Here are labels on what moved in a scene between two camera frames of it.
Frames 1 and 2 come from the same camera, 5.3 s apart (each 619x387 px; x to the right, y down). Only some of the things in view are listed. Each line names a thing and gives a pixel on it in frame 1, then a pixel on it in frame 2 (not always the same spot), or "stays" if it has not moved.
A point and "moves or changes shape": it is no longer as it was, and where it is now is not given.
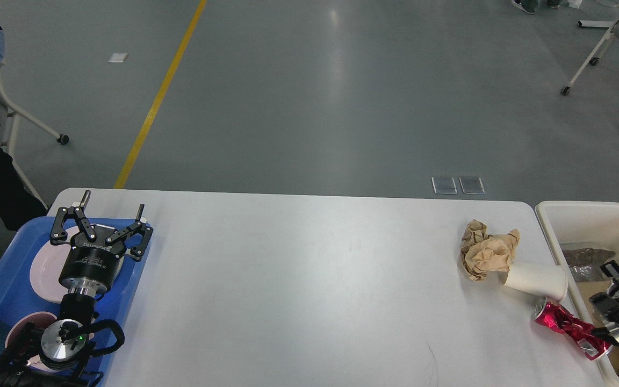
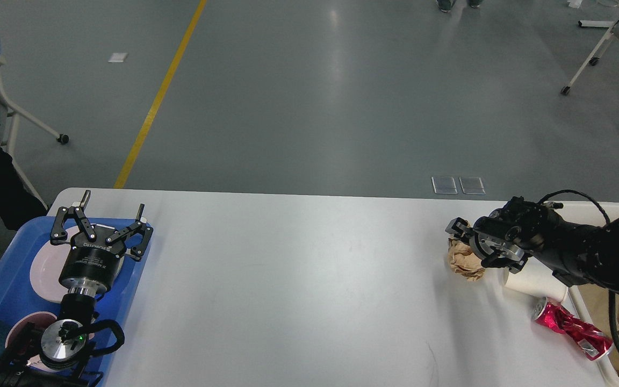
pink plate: [47, 266] stays
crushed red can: [553, 316] stays
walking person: [532, 6] to [447, 5]
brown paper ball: [482, 252] moves or changes shape
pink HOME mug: [38, 322] stays
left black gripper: [90, 267] stays
